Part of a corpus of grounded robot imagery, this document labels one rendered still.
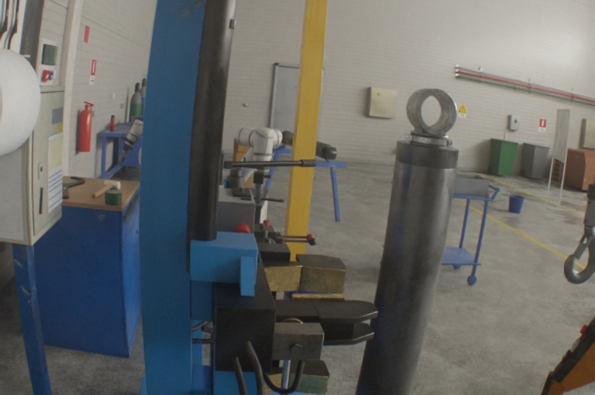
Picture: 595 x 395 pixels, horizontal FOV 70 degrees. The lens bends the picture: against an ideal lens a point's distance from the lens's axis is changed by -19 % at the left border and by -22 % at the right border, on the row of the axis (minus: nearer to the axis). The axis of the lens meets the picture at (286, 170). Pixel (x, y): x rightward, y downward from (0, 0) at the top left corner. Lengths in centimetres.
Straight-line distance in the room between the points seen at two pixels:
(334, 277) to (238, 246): 55
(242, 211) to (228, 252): 52
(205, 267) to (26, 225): 51
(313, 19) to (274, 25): 827
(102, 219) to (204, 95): 154
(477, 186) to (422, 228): 315
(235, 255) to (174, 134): 37
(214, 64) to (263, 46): 1098
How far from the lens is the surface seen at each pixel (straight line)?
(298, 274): 184
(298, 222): 423
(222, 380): 142
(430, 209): 162
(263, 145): 247
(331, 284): 186
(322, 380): 205
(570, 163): 1386
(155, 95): 147
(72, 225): 282
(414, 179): 160
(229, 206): 187
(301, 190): 417
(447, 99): 164
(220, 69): 135
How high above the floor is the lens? 160
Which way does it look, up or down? 9 degrees down
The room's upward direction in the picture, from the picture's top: 5 degrees clockwise
